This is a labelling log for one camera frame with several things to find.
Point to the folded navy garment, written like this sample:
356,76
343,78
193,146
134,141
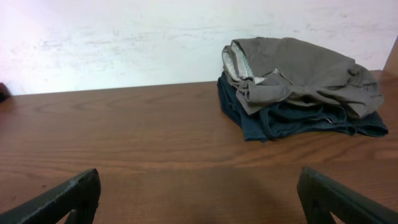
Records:
281,119

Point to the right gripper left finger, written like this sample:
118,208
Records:
77,199

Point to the grey shorts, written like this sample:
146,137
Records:
265,71

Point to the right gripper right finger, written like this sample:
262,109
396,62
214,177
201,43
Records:
323,198

